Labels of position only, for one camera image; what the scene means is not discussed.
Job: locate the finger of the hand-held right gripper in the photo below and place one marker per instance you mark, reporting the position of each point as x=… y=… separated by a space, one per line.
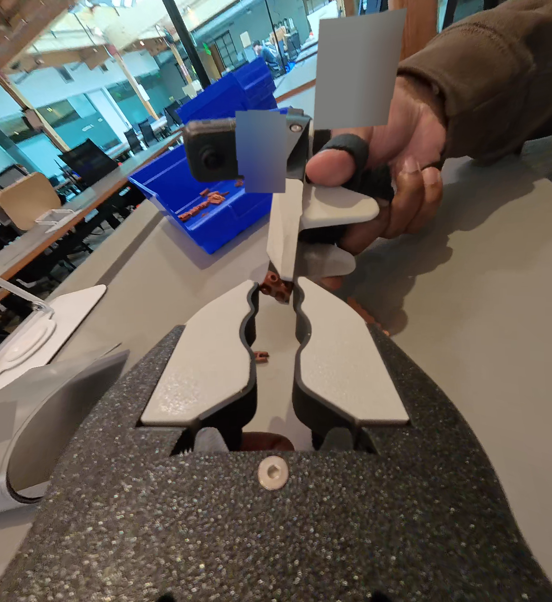
x=337 y=209
x=285 y=230

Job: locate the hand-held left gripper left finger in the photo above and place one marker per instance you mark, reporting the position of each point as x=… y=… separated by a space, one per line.
x=205 y=367

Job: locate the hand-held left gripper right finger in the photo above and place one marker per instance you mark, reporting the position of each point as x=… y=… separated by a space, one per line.
x=351 y=367

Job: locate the heap of orange bricks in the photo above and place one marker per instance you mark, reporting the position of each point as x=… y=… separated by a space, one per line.
x=205 y=202

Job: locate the dark brown small brick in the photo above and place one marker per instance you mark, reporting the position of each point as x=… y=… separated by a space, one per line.
x=276 y=287

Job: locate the blue plastic bin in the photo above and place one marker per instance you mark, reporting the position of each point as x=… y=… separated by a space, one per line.
x=158 y=183

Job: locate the brick instruction booklet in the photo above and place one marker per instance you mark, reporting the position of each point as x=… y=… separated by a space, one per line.
x=64 y=404

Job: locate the person's right forearm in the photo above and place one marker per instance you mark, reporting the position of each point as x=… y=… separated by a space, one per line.
x=502 y=66

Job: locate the grey desk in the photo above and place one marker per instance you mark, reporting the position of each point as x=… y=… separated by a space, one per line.
x=483 y=320

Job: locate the brown clip plate brick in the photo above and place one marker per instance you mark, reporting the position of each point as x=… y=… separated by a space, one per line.
x=260 y=356

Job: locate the stack of blue bins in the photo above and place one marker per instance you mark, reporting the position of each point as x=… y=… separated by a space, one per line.
x=224 y=94

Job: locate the beige office chair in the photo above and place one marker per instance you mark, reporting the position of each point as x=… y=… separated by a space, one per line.
x=27 y=199

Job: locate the wooden office table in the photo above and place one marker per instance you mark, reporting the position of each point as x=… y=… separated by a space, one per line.
x=31 y=246

